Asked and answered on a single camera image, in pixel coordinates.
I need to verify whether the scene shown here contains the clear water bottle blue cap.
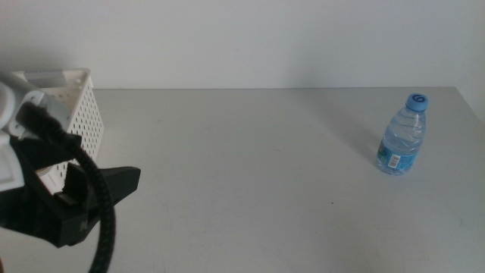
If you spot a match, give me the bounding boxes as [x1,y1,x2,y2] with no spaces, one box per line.
[375,93,430,176]

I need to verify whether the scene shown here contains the white perforated plastic basket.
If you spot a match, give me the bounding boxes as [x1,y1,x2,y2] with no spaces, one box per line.
[13,67,105,194]

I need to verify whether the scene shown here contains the black braided left camera cable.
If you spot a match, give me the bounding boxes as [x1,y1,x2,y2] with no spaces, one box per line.
[20,102,117,273]

